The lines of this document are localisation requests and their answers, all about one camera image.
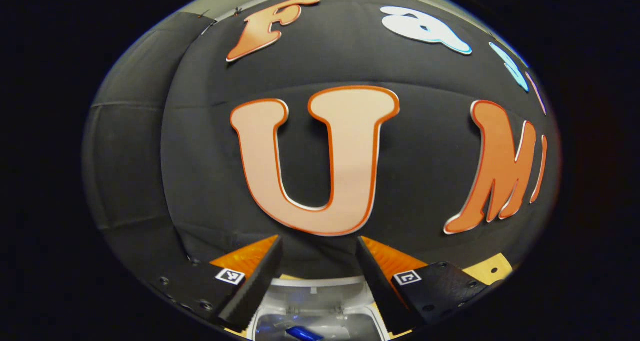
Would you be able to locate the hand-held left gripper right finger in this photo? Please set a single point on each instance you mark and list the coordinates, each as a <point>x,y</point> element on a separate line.
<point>375,281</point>

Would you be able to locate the white desktop garbage bin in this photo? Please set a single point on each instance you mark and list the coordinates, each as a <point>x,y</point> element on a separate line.
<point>315,301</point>

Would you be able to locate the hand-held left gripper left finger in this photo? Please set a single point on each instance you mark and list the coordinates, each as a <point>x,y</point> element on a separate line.
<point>257,286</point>

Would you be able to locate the blue pop can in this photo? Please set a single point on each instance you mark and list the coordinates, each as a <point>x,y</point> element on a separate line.
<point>302,335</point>

